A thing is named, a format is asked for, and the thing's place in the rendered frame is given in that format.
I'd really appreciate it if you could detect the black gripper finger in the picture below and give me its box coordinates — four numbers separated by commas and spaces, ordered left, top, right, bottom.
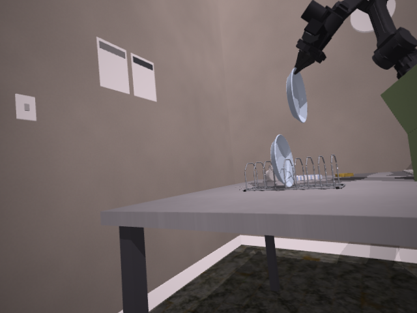
294, 49, 306, 68
294, 53, 315, 75

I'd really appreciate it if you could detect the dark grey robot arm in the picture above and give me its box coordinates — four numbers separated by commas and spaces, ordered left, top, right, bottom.
301, 0, 417, 79

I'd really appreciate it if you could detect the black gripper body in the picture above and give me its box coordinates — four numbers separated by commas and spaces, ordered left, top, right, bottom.
296, 39, 326, 63

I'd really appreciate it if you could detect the white mug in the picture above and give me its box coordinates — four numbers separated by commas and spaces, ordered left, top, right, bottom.
266, 166, 274, 181

